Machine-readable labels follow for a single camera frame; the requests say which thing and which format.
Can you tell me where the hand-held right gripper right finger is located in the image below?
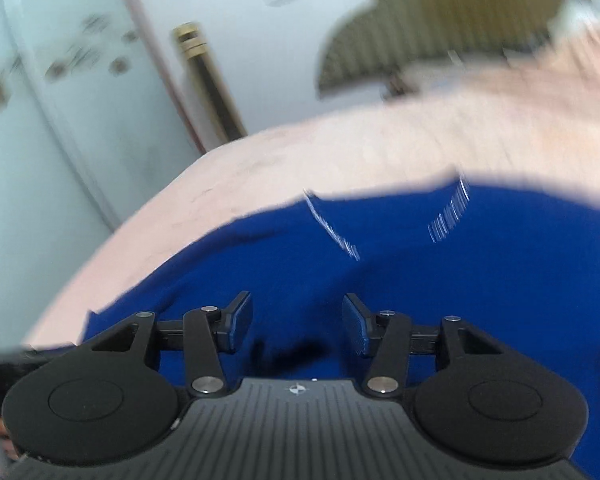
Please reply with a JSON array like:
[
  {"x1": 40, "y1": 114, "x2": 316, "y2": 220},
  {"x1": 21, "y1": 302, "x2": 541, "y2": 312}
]
[{"x1": 342, "y1": 293, "x2": 520, "y2": 397}]

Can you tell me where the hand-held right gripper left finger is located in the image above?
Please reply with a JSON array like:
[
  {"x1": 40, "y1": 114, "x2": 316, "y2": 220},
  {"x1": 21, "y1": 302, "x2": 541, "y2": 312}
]
[{"x1": 80, "y1": 291, "x2": 254, "y2": 400}]

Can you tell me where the blue knit sweater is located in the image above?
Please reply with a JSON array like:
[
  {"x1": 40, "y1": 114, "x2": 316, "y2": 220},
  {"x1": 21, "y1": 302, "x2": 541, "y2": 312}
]
[{"x1": 82, "y1": 162, "x2": 600, "y2": 463}]

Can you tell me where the pink bed sheet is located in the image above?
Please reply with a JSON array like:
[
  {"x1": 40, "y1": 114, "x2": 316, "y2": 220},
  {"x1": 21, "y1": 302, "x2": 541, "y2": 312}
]
[{"x1": 22, "y1": 22, "x2": 600, "y2": 351}]

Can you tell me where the brass and wood pole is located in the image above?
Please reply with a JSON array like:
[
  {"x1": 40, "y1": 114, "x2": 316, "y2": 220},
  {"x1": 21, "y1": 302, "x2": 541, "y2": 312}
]
[{"x1": 172, "y1": 22, "x2": 248, "y2": 153}]

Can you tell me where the olive striped headboard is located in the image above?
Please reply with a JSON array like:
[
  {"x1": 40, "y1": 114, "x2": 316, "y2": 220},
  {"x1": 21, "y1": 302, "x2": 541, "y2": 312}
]
[{"x1": 316, "y1": 0, "x2": 593, "y2": 101}]

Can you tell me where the group of brown wall stickers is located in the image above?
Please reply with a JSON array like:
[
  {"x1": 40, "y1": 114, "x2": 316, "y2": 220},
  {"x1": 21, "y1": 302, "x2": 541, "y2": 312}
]
[{"x1": 0, "y1": 12, "x2": 142, "y2": 117}]

